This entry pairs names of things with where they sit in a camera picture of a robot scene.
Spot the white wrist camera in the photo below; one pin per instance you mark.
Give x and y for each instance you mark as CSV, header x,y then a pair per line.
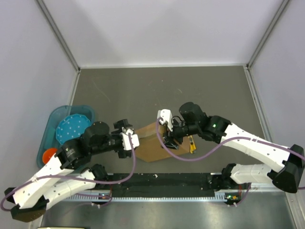
x,y
164,117
130,139

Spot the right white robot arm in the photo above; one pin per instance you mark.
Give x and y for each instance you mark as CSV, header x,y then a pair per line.
x,y
279,165

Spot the orange cup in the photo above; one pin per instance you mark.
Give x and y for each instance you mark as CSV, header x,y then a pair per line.
x,y
48,154

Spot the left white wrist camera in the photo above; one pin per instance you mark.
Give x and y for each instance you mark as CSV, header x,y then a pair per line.
x,y
130,139

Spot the blue perforated plate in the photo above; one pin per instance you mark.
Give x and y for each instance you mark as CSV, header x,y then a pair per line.
x,y
71,127

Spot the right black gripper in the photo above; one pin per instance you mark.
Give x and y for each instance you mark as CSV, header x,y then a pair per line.
x,y
171,142

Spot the grey cable duct rail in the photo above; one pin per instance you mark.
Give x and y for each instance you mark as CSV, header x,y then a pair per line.
x,y
218,197

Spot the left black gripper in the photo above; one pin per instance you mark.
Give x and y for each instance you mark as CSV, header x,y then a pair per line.
x,y
118,126

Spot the brown cardboard express box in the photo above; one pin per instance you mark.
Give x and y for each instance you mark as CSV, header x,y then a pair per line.
x,y
151,150

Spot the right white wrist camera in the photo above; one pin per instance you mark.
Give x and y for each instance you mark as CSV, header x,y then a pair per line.
x,y
164,117

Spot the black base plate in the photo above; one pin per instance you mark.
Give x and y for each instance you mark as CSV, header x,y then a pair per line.
x,y
170,185

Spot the teal plastic bin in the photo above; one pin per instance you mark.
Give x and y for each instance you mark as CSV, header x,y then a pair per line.
x,y
49,139

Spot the yellow utility knife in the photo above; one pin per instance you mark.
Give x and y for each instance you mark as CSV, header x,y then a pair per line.
x,y
192,145

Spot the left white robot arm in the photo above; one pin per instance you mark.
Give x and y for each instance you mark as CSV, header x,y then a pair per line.
x,y
54,182

